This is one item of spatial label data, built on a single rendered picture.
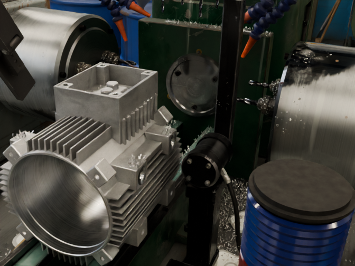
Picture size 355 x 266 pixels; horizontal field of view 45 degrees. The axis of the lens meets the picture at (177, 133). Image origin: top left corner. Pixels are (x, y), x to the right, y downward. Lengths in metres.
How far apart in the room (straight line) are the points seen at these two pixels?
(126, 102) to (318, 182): 0.36
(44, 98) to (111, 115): 0.36
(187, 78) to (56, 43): 0.29
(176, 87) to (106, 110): 0.44
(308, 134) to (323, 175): 0.44
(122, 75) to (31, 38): 0.30
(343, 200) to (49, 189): 0.50
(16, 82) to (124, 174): 0.17
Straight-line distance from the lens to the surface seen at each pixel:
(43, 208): 0.66
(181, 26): 0.95
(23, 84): 0.52
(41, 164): 0.66
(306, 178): 0.26
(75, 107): 0.59
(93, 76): 0.67
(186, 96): 0.98
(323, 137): 0.70
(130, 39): 2.48
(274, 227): 0.24
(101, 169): 0.51
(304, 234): 0.24
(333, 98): 0.70
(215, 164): 0.63
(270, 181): 0.25
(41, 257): 0.66
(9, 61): 0.48
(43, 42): 0.91
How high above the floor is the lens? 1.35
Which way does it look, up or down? 27 degrees down
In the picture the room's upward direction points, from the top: 2 degrees clockwise
